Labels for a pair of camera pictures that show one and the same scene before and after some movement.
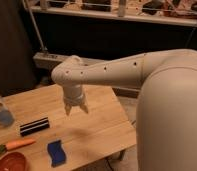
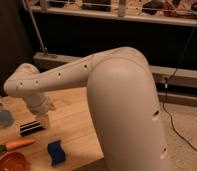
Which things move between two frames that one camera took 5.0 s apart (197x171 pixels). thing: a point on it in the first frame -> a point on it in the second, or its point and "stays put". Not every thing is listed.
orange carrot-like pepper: [3, 148] stays put
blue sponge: [56, 152] stays put
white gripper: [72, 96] -> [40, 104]
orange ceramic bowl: [12, 161] stays put
